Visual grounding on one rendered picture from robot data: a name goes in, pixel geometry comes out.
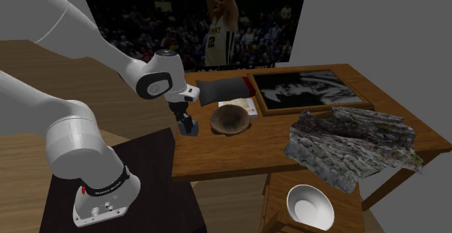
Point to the white bowl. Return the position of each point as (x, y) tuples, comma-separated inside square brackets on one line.
[(310, 207)]

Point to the wooden table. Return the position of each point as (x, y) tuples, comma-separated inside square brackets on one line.
[(254, 151)]

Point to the black cushion with red end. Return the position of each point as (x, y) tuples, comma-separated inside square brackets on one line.
[(220, 89)]

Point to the basketball wall poster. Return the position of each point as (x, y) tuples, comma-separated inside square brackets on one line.
[(148, 24)]

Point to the dark robot stand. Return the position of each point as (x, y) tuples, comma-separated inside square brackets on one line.
[(155, 190)]

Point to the grey bark piece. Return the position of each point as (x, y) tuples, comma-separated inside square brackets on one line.
[(349, 144)]

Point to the brown wooden bowl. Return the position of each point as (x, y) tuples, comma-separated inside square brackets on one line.
[(230, 120)]

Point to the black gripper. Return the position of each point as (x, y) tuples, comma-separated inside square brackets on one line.
[(177, 109)]

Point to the small grey box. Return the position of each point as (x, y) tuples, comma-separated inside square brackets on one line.
[(189, 129)]

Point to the framed black and white picture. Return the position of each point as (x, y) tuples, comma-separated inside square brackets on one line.
[(303, 91)]

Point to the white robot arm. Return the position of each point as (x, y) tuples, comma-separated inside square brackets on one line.
[(70, 144)]

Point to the white flat book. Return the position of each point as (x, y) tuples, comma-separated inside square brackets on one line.
[(251, 106)]

